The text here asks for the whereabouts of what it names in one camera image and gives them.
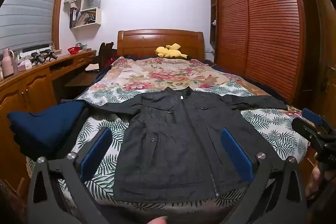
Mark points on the wooden bed headboard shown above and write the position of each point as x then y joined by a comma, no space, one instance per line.
147,41

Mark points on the white paper pad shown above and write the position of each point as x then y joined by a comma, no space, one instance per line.
92,68

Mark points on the wooden window frame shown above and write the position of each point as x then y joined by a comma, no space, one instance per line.
59,8

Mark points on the wooden louvered wardrobe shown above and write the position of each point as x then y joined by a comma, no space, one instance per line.
262,29

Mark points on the navy blue folded garment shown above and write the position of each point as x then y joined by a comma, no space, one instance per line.
44,121

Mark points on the pink tissue box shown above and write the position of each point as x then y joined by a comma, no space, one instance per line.
25,65

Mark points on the person's left hand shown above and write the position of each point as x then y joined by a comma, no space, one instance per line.
158,220

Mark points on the leaf print bedsheet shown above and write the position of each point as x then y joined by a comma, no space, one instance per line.
105,169

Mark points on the yellow plush toy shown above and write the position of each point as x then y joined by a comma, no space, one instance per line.
168,52

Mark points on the black binder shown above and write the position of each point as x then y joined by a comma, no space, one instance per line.
73,17

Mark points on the dark brown chair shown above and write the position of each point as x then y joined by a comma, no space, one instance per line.
103,54

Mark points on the pink vase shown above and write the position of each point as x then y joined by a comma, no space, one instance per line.
8,64

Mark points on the wooden door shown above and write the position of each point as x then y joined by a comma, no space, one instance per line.
324,43

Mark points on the floral blanket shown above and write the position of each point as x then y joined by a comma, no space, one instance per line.
162,74

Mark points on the grey bag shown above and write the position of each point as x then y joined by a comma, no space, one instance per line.
94,1

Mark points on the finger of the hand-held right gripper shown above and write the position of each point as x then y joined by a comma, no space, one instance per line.
304,127
311,116

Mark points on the black jacket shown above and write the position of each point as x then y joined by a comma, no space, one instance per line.
170,140

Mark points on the wooden desk with cabinets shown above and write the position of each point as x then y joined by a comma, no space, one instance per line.
31,87

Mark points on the black clamp tool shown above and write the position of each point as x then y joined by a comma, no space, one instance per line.
37,58
50,55

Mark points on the person's right hand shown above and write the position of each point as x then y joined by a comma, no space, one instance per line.
313,180

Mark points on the white wall shelf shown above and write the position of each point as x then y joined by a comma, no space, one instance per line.
89,22

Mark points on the red basket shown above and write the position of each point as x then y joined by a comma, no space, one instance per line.
73,50

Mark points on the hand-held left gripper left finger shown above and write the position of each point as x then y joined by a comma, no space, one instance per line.
95,153

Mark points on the grey window blind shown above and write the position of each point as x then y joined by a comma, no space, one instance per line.
29,8

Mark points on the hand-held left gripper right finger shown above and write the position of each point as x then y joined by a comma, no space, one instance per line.
236,153

